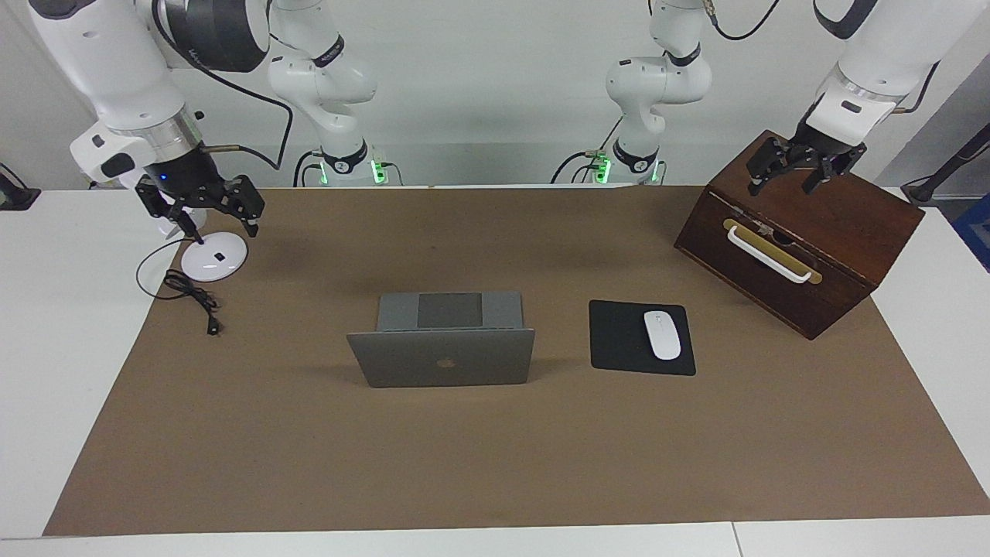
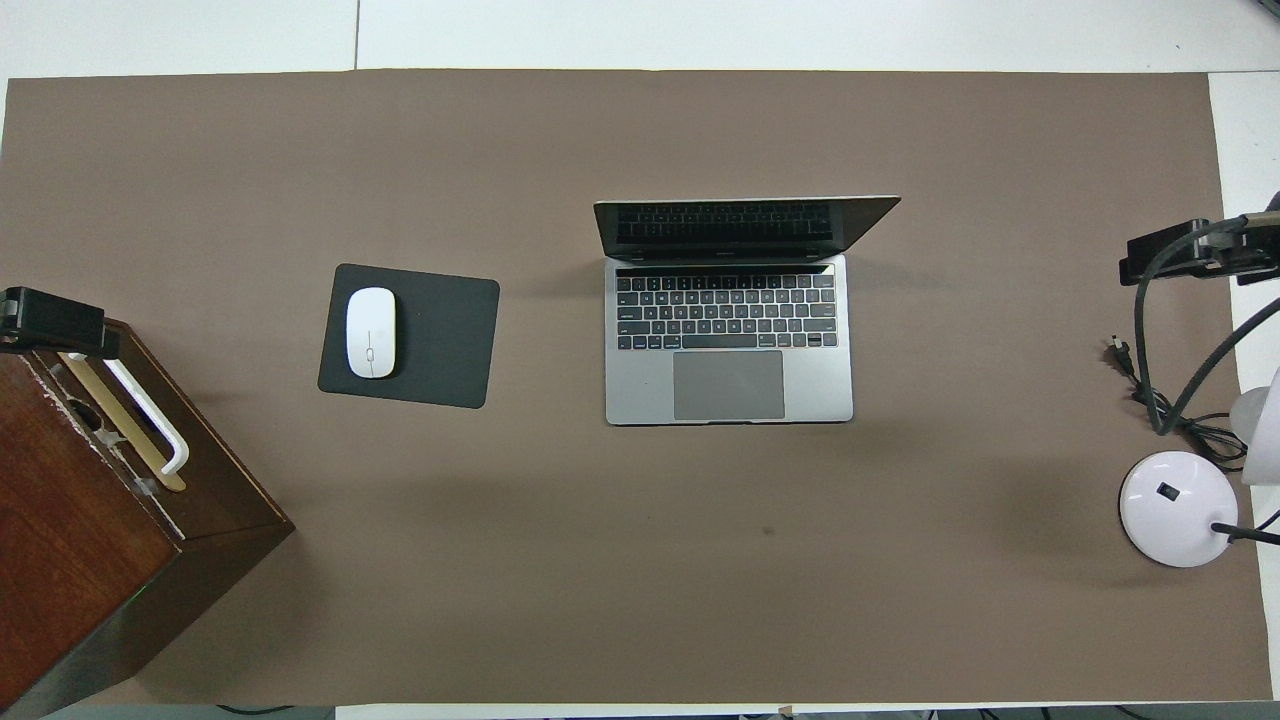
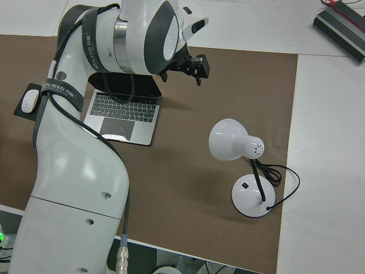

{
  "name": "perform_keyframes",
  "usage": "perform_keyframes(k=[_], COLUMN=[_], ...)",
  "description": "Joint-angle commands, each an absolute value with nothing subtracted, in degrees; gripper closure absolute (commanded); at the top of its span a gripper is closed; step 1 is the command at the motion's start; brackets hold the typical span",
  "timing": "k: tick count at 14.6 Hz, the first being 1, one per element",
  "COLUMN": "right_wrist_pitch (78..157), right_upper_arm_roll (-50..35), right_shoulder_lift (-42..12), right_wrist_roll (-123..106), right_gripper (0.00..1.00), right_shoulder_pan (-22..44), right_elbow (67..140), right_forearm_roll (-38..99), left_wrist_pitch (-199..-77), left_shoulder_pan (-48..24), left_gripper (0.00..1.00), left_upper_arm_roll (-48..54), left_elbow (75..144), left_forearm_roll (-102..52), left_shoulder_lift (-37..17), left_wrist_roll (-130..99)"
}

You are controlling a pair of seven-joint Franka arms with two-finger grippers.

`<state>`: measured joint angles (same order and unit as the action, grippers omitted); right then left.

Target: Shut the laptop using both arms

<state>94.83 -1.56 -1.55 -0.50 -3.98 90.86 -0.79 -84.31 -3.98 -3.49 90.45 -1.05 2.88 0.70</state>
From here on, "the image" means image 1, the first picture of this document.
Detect white computer mouse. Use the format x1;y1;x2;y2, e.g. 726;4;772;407
643;310;682;361

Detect brown table mat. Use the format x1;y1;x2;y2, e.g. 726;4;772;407
43;186;990;537

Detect dark brown wooden box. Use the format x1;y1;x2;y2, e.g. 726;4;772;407
674;129;926;341

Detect black lamp power cable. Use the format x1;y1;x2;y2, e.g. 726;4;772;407
136;238;224;337

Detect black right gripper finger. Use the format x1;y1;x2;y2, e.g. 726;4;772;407
136;183;204;245
230;176;265;237

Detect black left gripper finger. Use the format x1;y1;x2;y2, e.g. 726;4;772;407
802;147;865;194
747;139;791;196

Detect black tripod stand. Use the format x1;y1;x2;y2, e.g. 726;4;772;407
901;124;990;206

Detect white desk lamp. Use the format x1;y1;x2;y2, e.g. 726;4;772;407
157;206;249;282

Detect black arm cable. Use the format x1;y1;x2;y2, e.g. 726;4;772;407
700;0;941;115
152;0;295;173

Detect silver grey laptop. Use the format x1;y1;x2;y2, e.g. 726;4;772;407
346;291;536;389

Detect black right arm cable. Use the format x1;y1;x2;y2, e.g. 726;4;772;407
152;0;295;173

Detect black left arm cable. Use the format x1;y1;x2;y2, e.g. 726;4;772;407
700;0;941;115

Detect black arm base cables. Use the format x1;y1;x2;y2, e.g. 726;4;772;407
292;149;327;188
551;116;624;185

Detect black left arm base cables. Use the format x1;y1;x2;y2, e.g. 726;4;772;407
551;116;624;185

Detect black device at table edge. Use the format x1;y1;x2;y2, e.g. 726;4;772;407
0;162;41;211

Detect black right arm base cables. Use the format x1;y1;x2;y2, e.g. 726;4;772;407
292;149;327;188

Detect black mouse pad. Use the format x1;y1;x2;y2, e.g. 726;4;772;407
589;299;697;377

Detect blue bin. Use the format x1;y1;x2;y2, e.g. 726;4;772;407
953;193;990;273

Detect white box handle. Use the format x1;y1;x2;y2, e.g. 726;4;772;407
726;224;814;285

